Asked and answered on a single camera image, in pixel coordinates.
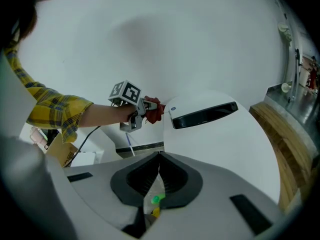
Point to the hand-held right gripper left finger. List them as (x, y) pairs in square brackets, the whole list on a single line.
[(100, 184)]

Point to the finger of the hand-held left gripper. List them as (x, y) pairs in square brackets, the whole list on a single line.
[(150, 104)]

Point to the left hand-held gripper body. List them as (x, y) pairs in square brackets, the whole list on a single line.
[(127, 91)]

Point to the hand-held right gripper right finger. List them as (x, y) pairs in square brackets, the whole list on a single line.
[(220, 189)]

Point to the red cloth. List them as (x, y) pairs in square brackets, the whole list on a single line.
[(155, 115)]

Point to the person's left forearm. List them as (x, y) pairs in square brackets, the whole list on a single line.
[(107, 115)]

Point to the large cardboard box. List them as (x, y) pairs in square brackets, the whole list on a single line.
[(61, 149)]

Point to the green bottle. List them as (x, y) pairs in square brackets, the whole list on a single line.
[(157, 199)]

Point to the person in yellow plaid shirt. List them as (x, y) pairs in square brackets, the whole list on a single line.
[(55, 109)]

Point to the pink bag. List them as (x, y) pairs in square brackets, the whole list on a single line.
[(37, 137)]

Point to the wooden platform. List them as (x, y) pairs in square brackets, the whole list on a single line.
[(282, 139)]

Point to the white counter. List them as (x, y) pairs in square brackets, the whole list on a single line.
[(303, 76)]

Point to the wall grab rail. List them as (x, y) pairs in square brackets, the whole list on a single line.
[(287, 46)]

